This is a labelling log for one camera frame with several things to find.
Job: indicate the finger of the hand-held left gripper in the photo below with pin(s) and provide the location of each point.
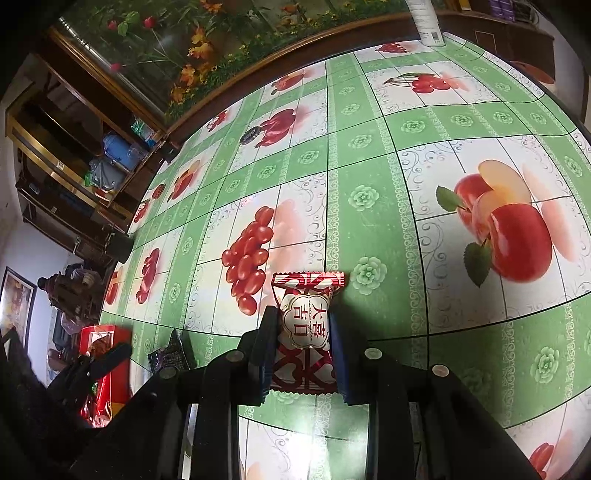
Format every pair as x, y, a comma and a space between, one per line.
99, 367

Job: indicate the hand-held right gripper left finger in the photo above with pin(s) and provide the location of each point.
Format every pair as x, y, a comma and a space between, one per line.
268, 353

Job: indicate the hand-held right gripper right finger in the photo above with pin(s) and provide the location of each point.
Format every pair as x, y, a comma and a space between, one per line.
342, 362

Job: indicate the red gift box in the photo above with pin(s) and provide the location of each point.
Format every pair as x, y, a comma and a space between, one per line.
119, 383

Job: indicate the red and white candy packet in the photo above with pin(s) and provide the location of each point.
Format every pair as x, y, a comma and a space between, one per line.
302, 323

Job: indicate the purple snack packet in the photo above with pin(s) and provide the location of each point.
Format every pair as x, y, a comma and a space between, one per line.
168, 355

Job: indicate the dark ornament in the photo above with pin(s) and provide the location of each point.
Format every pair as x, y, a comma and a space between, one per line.
64, 288

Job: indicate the framed picture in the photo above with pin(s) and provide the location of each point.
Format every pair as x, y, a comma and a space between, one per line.
16, 300

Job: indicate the fruit print tablecloth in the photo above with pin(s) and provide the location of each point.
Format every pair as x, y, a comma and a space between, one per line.
369, 207

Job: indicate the grey bag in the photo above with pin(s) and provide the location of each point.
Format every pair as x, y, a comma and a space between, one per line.
104, 173

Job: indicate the blue thermos jug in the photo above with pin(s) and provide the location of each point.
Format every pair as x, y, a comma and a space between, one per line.
120, 150

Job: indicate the wooden cabinet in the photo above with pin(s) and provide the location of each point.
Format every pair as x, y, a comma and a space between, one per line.
60, 152

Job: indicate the pack of water bottles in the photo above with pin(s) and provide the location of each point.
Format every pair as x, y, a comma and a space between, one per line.
143, 131

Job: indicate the red round stool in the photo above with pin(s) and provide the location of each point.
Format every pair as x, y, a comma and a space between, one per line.
533, 71

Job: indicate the white bottle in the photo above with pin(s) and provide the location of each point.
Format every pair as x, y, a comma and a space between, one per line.
427, 21

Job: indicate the flower wall poster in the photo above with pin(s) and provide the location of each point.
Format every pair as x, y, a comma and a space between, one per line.
207, 46

